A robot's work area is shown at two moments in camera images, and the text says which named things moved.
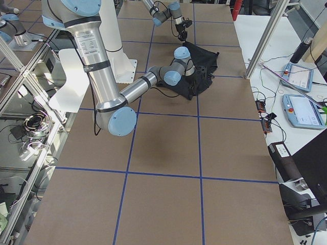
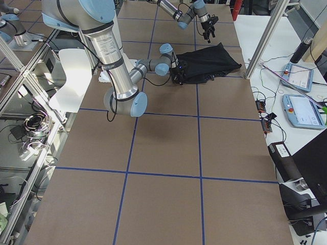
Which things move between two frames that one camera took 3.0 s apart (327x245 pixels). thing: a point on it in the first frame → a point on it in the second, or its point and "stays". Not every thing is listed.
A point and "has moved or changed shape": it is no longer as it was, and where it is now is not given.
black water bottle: (301, 50) stays
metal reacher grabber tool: (324, 108) stays
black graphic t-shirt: (205, 64) has moved or changed shape
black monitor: (311, 160) stays
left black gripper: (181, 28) → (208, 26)
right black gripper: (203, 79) → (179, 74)
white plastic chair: (70, 97) stays
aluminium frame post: (281, 5) stays
